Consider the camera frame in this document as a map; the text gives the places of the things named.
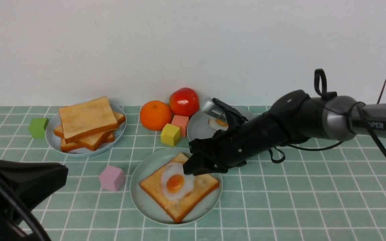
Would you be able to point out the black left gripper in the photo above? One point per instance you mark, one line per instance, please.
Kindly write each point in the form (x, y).
(23, 186)

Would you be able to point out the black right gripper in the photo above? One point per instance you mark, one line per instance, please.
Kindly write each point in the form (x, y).
(231, 148)

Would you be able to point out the fried egg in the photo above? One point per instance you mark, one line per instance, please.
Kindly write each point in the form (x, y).
(175, 184)
(217, 124)

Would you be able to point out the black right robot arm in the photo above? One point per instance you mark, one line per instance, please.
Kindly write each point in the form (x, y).
(293, 119)

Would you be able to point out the yellow foam cube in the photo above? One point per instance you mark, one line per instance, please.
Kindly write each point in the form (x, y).
(170, 135)

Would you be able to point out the salmon foam cube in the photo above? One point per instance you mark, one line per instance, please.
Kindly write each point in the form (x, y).
(181, 122)

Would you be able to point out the green serving plate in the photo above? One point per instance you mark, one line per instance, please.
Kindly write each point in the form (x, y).
(198, 204)

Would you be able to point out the red tomato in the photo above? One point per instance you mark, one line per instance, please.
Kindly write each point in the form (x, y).
(184, 102)

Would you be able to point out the light blue bread plate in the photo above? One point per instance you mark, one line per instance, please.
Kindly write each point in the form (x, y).
(54, 140)

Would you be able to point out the orange fruit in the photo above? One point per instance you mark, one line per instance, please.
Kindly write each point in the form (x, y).
(154, 115)

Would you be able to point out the green foam cube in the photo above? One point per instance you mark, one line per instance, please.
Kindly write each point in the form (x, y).
(37, 127)

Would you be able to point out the pink foam cube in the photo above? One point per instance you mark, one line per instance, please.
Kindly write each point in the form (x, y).
(112, 178)

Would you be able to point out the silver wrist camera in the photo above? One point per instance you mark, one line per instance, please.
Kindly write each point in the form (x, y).
(216, 109)

